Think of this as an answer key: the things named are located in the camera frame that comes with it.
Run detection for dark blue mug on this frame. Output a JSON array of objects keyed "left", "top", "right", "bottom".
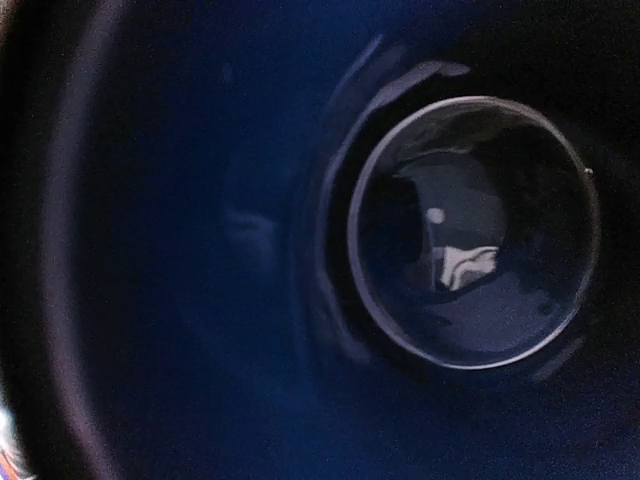
[{"left": 0, "top": 0, "right": 640, "bottom": 480}]

